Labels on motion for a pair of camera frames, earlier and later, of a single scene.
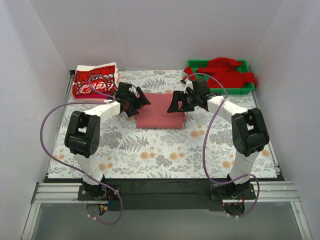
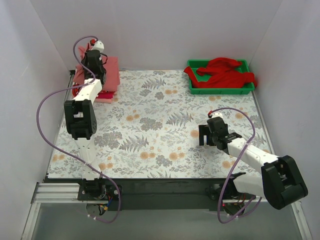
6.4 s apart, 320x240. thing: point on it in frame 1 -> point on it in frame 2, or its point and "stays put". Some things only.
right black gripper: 180,100 -> 204,135
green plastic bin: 194,64 stays put
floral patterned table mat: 159,126 stays put
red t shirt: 223,72 stays put
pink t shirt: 156,115 -> 112,67
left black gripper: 135,101 -> 92,57
